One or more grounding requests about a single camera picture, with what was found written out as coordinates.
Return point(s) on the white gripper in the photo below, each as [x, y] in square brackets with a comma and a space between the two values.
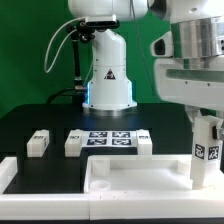
[193, 88]

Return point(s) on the white desk top tray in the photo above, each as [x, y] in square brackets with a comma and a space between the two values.
[162, 174]

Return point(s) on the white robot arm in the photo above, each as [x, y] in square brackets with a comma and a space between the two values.
[189, 65]

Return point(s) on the fiducial marker sheet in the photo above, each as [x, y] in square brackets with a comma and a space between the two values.
[112, 139]

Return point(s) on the white front fence bar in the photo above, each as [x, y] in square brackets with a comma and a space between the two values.
[103, 206]

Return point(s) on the white left fence block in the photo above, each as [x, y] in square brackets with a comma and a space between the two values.
[8, 170]

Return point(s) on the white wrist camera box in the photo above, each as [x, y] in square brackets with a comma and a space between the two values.
[162, 47]

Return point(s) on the black camera pole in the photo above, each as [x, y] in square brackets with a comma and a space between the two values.
[80, 90]

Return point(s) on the black camera on pole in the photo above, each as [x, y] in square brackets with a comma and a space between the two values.
[85, 28]

